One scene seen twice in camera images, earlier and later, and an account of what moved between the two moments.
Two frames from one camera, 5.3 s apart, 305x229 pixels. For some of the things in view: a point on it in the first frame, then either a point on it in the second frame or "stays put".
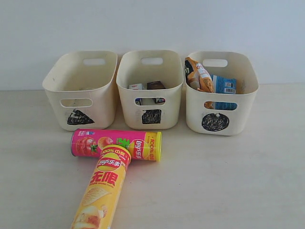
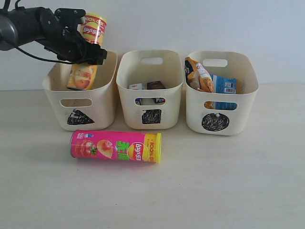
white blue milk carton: x=137 y=86 stays put
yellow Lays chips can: x=98 y=204 -> x=84 y=76
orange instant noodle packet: x=198 y=77 stays put
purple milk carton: x=156 y=85 stays put
